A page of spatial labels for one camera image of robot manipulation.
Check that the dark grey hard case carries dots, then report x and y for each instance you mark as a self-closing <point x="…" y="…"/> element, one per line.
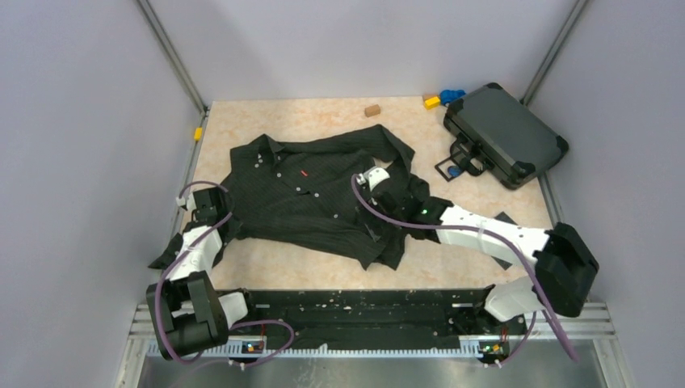
<point x="494" y="132"/>

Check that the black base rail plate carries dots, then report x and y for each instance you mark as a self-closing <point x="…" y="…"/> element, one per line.
<point x="373" y="320"/>

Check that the dark grey studded baseplate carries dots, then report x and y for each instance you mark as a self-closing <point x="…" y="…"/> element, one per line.
<point x="502" y="216"/>

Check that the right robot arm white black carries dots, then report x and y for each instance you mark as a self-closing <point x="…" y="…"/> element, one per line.
<point x="560" y="266"/>

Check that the blue toy piece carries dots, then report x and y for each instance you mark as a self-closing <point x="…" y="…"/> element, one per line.
<point x="448" y="96"/>

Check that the black square frame brooch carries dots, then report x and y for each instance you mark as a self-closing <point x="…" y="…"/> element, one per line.
<point x="449" y="168"/>

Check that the yellow toy block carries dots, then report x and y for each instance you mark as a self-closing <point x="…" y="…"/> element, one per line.
<point x="432" y="102"/>

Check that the black pinstriped shirt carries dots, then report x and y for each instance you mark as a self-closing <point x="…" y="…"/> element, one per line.
<point x="300" y="193"/>

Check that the brown wooden block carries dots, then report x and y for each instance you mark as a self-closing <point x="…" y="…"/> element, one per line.
<point x="372" y="110"/>

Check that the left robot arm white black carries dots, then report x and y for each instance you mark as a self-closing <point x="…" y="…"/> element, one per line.
<point x="189" y="316"/>

